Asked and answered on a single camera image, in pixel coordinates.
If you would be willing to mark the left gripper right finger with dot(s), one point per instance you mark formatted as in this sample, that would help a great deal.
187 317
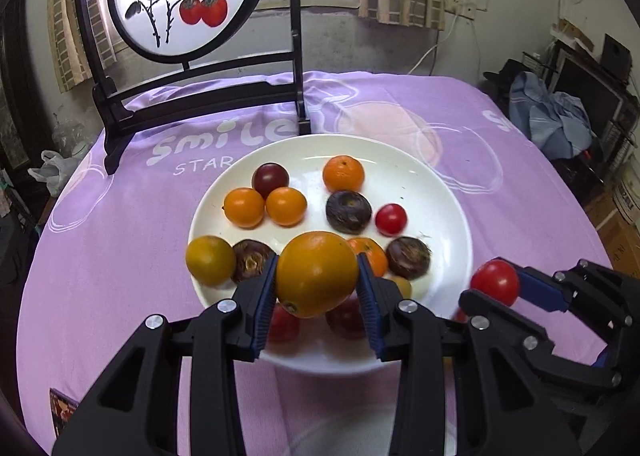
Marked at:
501 405

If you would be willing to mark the small orange plate back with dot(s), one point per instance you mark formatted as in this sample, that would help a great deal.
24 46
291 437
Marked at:
343 173

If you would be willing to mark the red cherry tomato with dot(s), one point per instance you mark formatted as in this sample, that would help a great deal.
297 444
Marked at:
284 326
498 280
391 219

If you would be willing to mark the mandarin orange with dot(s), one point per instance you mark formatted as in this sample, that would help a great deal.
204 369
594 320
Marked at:
286 206

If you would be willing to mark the small orange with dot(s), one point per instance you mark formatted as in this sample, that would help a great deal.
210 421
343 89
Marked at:
244 207

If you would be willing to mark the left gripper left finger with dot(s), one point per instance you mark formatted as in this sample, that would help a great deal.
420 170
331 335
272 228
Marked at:
132 408

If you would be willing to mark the small brown wrinkled fruit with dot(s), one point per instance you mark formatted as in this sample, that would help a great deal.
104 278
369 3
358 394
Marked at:
250 256

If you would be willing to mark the white plastic bucket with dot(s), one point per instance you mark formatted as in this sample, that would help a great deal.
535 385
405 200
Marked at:
626 197

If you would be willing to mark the large dark purple plum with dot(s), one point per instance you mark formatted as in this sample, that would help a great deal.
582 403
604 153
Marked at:
346 321

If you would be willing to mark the left beige curtain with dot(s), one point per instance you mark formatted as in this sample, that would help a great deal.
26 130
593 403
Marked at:
69 57

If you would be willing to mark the white oval plate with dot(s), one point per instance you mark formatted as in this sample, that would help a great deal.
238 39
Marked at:
392 177

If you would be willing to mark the smartphone with lit screen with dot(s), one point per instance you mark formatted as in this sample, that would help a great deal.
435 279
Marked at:
62 407

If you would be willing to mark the blue clothes pile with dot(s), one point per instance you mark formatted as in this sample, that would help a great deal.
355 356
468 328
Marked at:
557 123

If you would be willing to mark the yellow-orange fruit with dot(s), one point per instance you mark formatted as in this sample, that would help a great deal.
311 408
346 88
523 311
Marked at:
316 272

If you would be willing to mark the red cherry tomato top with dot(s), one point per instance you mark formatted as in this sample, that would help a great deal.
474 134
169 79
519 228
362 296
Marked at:
391 219

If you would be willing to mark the white plastic bag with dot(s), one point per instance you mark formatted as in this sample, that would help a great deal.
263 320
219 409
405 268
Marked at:
55 171

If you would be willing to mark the large brown wrinkled fruit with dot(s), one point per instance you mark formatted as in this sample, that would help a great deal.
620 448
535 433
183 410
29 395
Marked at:
408 257

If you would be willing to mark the yellow-green round fruit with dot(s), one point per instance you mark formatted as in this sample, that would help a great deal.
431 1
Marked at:
210 260

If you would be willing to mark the small purple plum in plate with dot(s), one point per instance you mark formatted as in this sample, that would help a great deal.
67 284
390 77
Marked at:
268 177

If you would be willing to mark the brown wrinkled fruit in plate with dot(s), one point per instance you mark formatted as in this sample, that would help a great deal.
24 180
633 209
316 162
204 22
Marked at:
348 211

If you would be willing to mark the orange in plate front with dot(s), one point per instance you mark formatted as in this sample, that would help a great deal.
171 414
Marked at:
374 252

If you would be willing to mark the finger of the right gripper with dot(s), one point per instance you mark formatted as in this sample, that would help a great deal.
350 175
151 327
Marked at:
541 290
494 325

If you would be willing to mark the black metal shelf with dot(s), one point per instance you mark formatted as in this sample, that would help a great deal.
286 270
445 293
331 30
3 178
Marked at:
602 85

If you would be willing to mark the black framed painted screen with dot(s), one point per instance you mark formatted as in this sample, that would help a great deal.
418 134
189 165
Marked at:
182 33

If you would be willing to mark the small yellow fruit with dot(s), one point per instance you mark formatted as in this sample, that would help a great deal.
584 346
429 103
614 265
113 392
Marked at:
403 285

